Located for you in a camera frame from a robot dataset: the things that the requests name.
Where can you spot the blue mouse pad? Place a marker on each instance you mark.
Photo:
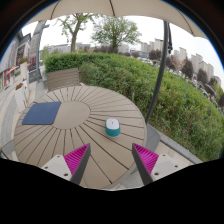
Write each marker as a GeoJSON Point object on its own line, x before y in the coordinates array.
{"type": "Point", "coordinates": [41, 113]}

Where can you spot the grey storefront building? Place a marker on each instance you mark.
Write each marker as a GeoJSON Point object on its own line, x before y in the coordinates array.
{"type": "Point", "coordinates": [13, 53]}

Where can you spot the dark curved umbrella pole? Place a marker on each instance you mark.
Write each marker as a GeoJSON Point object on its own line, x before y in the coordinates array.
{"type": "Point", "coordinates": [163, 60]}

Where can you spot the white planter box with flowers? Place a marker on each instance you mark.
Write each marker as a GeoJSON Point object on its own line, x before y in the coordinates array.
{"type": "Point", "coordinates": [24, 70]}
{"type": "Point", "coordinates": [20, 97]}

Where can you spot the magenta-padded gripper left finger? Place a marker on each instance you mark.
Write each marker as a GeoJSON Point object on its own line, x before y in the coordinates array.
{"type": "Point", "coordinates": [60, 165]}

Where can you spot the white and teal computer mouse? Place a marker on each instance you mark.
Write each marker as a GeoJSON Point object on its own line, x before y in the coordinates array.
{"type": "Point", "coordinates": [112, 126]}

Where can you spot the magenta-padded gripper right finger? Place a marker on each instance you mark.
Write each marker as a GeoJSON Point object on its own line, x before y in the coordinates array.
{"type": "Point", "coordinates": [163, 165]}

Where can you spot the distant apartment buildings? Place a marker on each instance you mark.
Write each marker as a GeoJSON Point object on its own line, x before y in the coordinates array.
{"type": "Point", "coordinates": [196, 62]}

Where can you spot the leafy round tree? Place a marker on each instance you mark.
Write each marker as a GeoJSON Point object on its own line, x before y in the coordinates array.
{"type": "Point", "coordinates": [115, 31]}

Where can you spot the sparse tree with thick trunk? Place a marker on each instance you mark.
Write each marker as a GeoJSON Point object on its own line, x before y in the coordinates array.
{"type": "Point", "coordinates": [73, 40]}

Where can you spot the wooden slatted chair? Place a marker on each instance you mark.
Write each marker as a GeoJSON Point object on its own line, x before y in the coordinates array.
{"type": "Point", "coordinates": [62, 79]}

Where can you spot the green hedge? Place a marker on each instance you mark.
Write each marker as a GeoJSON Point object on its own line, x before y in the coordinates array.
{"type": "Point", "coordinates": [133, 78]}

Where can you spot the tall grey sign pillar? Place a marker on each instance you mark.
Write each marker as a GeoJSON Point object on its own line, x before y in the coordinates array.
{"type": "Point", "coordinates": [34, 46]}

